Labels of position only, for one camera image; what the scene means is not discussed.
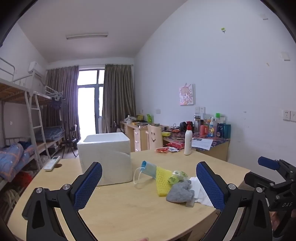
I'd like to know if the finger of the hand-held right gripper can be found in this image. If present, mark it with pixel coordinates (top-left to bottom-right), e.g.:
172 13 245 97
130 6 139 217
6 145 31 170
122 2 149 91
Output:
258 156 296 180
244 171 277 194

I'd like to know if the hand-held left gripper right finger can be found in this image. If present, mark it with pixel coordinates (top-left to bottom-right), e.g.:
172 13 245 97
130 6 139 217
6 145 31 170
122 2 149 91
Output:
196 161 273 241

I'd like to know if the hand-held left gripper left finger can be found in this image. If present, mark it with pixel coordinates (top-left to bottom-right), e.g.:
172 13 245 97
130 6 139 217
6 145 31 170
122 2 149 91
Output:
22 161 103 241

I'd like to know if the grey sock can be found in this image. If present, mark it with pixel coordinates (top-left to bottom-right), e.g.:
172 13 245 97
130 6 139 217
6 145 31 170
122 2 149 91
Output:
166 179 195 205

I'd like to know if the green tissue packet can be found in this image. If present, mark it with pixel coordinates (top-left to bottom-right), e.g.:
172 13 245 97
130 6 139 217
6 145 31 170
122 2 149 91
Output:
170 170 190 185

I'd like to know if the white foam box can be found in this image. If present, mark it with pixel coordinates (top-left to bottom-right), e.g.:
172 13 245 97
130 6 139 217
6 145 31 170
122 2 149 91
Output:
77 133 131 186

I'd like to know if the yellow mesh sponge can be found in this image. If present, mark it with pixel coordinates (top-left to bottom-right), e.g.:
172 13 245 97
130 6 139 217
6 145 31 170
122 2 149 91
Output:
156 166 176 197

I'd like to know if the blue face mask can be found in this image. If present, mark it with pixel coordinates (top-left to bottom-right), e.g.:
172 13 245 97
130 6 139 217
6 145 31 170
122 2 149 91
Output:
134 161 158 184

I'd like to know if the person's right hand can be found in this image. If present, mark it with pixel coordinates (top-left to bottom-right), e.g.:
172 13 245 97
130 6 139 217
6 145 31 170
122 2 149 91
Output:
270 210 282 232

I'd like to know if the desk with patterned cloth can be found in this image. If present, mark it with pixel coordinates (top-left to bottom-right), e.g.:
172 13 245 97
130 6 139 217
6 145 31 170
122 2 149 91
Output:
162 128 231 163

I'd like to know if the white paper sheet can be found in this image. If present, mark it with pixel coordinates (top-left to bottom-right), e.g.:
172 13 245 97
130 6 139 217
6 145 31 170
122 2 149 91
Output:
191 138 213 151

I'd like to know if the white remote control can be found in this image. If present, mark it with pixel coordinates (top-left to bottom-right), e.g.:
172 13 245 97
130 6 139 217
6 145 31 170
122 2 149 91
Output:
44 156 61 172

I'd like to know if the black folding chair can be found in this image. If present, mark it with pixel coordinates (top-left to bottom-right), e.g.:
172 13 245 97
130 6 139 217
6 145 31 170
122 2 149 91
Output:
60 125 78 158

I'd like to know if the white lotion bottle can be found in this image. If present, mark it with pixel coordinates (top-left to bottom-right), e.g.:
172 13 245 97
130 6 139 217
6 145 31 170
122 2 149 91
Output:
184 121 193 156

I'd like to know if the group of toiletry bottles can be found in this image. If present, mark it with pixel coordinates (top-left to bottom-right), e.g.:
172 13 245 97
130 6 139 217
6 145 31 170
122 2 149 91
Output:
194 113 232 138

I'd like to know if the blue checked mattress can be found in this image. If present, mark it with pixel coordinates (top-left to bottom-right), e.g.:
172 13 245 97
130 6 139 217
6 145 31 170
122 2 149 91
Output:
35 126 65 142

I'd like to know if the red bag under bed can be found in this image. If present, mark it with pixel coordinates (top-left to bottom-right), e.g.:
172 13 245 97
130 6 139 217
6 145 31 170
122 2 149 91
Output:
14 171 33 188

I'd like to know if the wooden desk with drawers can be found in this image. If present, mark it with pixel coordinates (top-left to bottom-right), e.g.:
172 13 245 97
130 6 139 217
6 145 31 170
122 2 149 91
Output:
120 121 169 152

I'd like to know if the wooden chair with smiley face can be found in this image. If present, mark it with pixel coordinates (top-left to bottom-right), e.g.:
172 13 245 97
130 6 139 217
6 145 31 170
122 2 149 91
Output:
147 125 163 151

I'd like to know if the blue plaid quilt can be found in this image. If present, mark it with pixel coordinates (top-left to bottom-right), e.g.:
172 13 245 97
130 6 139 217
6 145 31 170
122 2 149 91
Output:
0 142 35 182

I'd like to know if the glass balcony door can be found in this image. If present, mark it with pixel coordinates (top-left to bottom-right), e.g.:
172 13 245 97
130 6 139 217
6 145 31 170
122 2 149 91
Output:
77 68 105 139

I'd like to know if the brown curtain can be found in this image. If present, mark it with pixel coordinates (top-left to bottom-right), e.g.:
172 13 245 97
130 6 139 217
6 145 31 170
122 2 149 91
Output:
45 65 80 142
102 64 136 133

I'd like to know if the white metal bunk bed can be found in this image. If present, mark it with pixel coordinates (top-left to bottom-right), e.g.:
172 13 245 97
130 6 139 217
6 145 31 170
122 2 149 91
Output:
0 57 52 209
33 86 66 158

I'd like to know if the white air conditioner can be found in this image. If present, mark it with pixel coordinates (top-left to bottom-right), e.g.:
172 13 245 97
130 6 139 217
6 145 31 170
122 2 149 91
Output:
28 61 44 75

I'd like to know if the ceiling tube light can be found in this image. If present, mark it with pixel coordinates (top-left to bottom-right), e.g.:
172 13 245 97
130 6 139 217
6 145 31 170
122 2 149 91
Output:
66 33 109 40

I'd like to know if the pink cartoon wall picture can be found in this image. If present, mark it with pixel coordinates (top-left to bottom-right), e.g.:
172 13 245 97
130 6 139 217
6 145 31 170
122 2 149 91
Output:
179 84 195 106

